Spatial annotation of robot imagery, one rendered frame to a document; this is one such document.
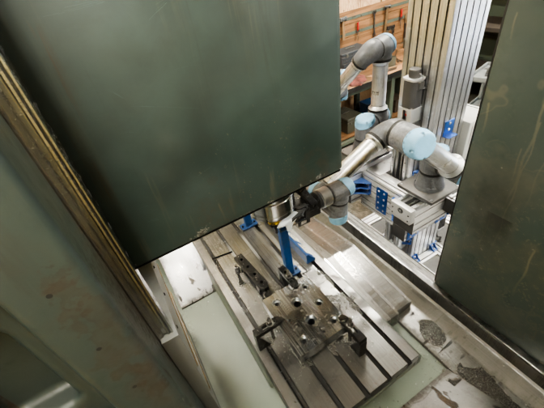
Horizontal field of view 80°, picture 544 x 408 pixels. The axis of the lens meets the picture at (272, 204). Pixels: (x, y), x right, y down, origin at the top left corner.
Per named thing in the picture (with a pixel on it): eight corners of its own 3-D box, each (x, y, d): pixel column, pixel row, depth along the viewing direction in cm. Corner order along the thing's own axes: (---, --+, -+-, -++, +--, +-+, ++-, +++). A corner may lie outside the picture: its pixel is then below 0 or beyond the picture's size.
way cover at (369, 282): (310, 220, 227) (308, 202, 217) (415, 314, 162) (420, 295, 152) (273, 240, 217) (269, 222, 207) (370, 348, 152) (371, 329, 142)
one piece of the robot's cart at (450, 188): (435, 172, 191) (436, 162, 187) (469, 189, 175) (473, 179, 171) (389, 196, 180) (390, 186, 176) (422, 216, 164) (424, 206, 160)
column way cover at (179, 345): (184, 313, 149) (140, 231, 117) (226, 411, 115) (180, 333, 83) (174, 319, 147) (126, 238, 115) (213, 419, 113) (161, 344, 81)
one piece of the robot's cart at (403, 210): (439, 184, 193) (442, 172, 187) (460, 195, 183) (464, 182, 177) (389, 213, 180) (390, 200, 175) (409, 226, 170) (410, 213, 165)
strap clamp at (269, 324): (283, 327, 136) (278, 307, 127) (287, 333, 134) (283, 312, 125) (256, 345, 132) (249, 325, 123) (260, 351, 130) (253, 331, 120)
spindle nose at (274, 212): (240, 207, 113) (232, 179, 106) (277, 188, 119) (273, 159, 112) (265, 231, 102) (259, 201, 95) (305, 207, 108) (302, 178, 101)
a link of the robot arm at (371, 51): (376, 57, 165) (326, 112, 208) (387, 50, 170) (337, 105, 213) (362, 39, 165) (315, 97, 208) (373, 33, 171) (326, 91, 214)
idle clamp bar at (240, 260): (244, 261, 168) (241, 252, 164) (273, 292, 150) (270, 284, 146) (235, 266, 167) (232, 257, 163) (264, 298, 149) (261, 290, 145)
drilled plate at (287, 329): (307, 281, 148) (306, 274, 145) (350, 329, 127) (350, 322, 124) (263, 307, 141) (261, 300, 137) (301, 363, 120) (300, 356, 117)
